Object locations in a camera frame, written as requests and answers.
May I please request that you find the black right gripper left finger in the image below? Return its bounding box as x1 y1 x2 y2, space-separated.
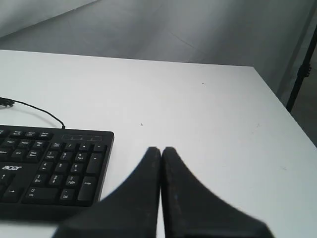
57 147 161 238

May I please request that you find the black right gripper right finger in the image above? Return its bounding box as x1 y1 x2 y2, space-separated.
161 147 273 238

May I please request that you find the black acer keyboard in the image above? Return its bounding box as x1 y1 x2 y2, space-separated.
0 125 114 222

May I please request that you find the black keyboard usb cable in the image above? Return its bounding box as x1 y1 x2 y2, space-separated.
0 97 66 129

